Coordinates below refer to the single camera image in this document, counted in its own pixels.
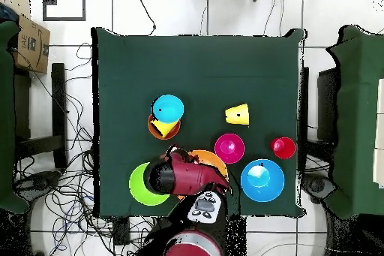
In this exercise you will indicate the red cup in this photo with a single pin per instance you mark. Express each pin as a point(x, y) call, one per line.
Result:
point(283, 148)

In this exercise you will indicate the orange-yellow cup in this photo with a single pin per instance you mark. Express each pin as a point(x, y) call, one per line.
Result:
point(231, 115)

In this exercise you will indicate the dark green tablecloth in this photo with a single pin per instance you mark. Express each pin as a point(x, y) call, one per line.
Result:
point(195, 63)

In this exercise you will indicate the black metal stand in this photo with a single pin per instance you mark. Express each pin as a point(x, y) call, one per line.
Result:
point(59, 103)

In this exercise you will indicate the yellow cup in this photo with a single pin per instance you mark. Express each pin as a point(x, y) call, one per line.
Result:
point(243, 114)
point(165, 128)

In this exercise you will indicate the small orange-red bowl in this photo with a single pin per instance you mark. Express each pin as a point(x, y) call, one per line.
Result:
point(153, 130)

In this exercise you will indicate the small magenta bowl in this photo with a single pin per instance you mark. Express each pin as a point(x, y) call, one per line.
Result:
point(229, 148)

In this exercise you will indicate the large blue bowl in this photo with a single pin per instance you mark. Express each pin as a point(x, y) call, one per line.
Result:
point(262, 180)

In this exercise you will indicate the small light blue bowl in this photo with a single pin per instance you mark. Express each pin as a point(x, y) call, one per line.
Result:
point(168, 109)

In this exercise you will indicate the green cloth-covered table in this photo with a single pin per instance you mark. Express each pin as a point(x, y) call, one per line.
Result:
point(357, 118)
point(6, 118)

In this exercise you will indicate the cardboard box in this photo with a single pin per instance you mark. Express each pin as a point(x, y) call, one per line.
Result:
point(31, 45)

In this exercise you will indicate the white box stack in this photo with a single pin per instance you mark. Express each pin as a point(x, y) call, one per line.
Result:
point(379, 133)

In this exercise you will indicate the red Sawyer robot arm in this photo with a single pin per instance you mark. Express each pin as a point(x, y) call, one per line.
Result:
point(186, 178)

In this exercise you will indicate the large green bowl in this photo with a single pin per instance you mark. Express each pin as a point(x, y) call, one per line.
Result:
point(136, 187)

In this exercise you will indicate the black square frame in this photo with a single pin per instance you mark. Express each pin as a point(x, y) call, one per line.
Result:
point(64, 19)

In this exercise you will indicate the large orange-yellow bowl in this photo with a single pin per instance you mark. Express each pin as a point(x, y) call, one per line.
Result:
point(214, 160)

